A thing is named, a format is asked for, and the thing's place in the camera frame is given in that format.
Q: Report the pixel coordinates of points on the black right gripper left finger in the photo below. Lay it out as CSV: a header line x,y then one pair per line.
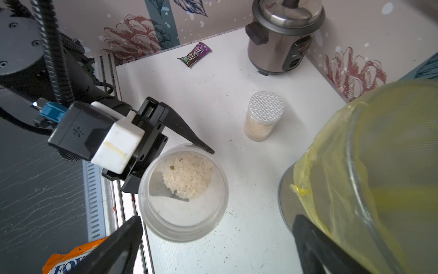
x,y
115,255

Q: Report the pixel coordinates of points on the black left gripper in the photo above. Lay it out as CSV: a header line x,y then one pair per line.
x,y
152,142

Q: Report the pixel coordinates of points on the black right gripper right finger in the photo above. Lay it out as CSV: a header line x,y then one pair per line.
x,y
318,253

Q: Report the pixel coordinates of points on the small clear jar with rice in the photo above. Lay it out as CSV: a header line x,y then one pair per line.
x,y
183,194

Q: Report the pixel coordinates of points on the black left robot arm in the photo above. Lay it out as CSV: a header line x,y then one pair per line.
x,y
38,61

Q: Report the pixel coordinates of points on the silver rice cooker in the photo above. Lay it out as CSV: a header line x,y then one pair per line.
x,y
280,33

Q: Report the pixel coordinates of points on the Fox's fruits candy bag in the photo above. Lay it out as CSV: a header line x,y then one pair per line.
x,y
63,263

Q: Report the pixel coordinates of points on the purple M&M's candy packet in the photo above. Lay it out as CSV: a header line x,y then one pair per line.
x,y
199,51

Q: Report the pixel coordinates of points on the mesh bin with yellow bag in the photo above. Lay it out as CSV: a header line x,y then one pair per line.
x,y
369,180

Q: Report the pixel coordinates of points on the clear jar with sealed top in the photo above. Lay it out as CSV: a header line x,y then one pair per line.
x,y
264,111

